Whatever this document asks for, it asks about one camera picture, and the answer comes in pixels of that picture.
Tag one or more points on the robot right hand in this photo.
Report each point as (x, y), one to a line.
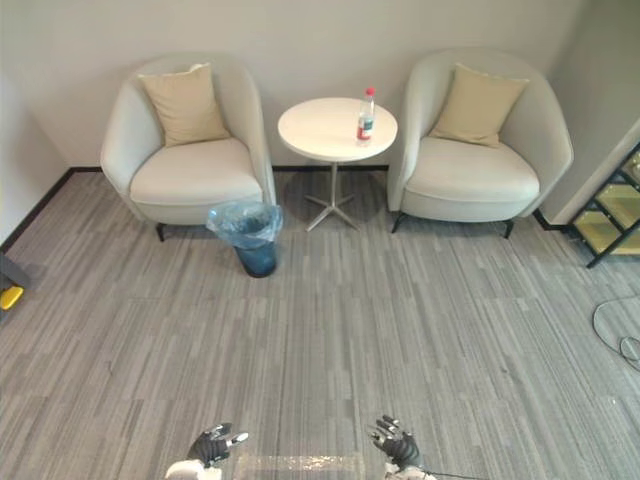
(400, 445)

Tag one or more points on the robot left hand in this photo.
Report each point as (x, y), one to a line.
(210, 445)

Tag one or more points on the clear bottle with red label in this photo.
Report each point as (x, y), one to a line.
(365, 125)

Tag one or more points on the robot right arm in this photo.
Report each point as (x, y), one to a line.
(406, 472)

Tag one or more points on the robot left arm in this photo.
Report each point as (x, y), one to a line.
(187, 471)

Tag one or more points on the small dark mesh bin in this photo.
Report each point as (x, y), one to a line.
(256, 261)

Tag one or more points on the blue plastic bin bag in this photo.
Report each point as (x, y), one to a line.
(232, 225)

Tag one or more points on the yellow plastic part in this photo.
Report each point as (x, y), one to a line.
(11, 297)

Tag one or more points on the grey equipment base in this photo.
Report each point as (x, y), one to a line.
(12, 270)

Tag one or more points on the light grey armchair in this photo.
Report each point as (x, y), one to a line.
(470, 175)
(195, 175)

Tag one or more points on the beige square cushion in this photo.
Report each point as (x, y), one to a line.
(185, 107)
(477, 107)

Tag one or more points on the black frame glass shelf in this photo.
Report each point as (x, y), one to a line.
(600, 225)

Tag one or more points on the round white pedestal table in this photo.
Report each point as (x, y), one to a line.
(325, 130)

